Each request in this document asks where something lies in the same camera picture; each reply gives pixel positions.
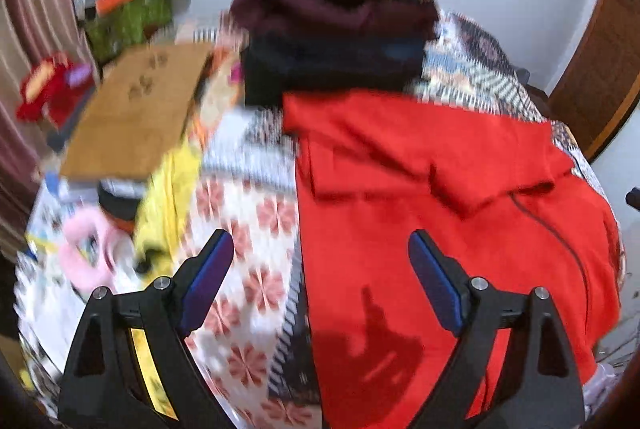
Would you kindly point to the yellow cloth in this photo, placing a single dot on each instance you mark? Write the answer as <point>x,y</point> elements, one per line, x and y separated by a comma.
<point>165,209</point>

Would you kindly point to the red zip jacket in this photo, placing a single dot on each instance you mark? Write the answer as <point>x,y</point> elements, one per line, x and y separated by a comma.
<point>400,189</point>

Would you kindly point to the red plush toy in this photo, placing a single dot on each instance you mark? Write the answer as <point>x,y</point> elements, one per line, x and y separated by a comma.
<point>50,91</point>

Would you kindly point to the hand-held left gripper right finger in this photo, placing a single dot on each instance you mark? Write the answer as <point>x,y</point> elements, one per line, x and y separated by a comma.
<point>437,281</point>

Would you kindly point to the wooden lap desk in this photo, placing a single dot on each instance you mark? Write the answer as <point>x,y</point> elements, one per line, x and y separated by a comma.
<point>130,119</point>

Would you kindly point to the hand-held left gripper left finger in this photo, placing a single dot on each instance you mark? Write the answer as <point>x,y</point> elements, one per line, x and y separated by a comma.
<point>205,281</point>

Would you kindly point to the dark navy folded garment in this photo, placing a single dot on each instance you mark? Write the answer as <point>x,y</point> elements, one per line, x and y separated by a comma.
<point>325,64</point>

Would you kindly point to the brown striped curtain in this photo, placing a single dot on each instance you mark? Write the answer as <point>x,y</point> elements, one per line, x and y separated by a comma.
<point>35,34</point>

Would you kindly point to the pile of papers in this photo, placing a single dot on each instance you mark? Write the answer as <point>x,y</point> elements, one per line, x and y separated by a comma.
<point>50,319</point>

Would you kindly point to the patterned bed blanket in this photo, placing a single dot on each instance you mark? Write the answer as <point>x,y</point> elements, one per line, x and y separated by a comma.
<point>250,219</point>

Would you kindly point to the green patterned cloth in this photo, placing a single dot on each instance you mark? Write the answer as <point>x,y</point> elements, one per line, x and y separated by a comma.
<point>130,26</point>

